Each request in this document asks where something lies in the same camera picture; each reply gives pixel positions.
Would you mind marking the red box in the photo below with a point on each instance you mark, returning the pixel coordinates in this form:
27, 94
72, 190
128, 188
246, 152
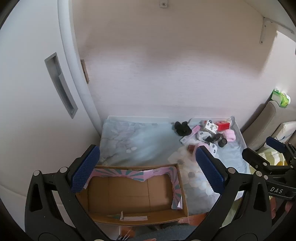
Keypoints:
223, 125

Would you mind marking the black and red lipstick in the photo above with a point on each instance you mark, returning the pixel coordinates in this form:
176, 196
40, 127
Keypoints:
191, 147

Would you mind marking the white box with black print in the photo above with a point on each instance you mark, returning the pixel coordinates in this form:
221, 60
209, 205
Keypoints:
211, 126

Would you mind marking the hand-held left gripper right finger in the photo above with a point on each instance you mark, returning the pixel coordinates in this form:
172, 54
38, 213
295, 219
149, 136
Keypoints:
209, 169

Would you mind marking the cardboard box with pink flaps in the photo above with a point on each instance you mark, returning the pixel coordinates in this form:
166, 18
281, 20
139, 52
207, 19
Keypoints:
129, 192

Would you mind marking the yellow patterned blanket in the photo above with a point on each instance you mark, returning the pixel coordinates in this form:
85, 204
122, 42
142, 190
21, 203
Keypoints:
275, 158

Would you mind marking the beige sofa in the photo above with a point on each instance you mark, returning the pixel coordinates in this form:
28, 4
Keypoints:
261, 122

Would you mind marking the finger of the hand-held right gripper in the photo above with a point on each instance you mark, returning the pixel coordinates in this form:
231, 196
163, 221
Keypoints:
256, 157
277, 143

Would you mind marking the pink towel roll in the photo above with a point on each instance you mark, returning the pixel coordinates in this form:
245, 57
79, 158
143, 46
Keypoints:
230, 135

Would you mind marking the white pillow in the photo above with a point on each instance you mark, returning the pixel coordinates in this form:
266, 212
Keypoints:
285, 129

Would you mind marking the white cabinet door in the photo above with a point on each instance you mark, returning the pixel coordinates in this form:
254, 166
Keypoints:
30, 104

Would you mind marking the green tissue pack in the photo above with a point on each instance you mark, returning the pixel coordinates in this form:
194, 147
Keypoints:
281, 98

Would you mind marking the white shelf bracket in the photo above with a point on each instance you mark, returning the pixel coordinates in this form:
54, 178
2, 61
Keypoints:
264, 27

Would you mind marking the black jar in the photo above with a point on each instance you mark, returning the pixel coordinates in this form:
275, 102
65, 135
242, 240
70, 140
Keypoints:
223, 143

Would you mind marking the black hair accessory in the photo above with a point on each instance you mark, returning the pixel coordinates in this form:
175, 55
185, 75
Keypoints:
181, 128

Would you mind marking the beige wall plate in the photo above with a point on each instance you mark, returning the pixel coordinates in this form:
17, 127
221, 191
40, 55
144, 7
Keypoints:
84, 70

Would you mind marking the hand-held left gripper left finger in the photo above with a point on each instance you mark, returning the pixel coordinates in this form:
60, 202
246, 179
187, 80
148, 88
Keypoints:
85, 169

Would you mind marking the white sock with black print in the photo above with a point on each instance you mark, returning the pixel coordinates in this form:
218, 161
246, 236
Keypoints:
213, 148
202, 135

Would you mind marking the pink and white tube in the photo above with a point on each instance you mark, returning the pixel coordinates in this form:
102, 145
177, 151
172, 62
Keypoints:
190, 134

